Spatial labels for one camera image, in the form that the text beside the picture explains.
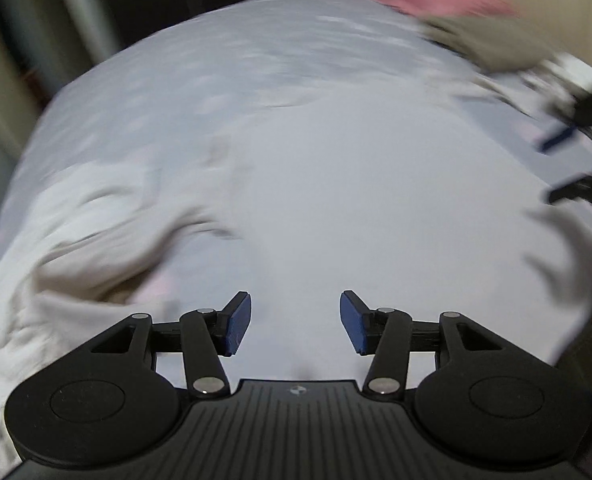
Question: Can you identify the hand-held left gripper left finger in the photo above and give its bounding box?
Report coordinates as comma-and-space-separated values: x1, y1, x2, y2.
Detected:
90, 291, 253, 402

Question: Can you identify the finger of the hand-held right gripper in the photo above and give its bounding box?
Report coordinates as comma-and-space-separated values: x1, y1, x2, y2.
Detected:
540, 82, 592, 154
548, 172, 592, 216

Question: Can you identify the white crinkled muslin garment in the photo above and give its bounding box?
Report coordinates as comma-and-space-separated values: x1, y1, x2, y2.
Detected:
0, 160, 237, 461

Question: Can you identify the beige blanket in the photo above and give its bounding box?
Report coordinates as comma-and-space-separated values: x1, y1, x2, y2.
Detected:
421, 12, 557, 75

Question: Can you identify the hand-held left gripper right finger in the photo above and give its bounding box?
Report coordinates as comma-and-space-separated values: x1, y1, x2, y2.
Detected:
340, 290, 503, 402

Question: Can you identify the bed with pink-dotted sheet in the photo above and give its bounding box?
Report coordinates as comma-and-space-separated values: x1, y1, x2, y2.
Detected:
0, 0, 592, 466

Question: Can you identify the white fleece sweater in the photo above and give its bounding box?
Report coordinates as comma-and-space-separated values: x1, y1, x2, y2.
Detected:
168, 92, 592, 381

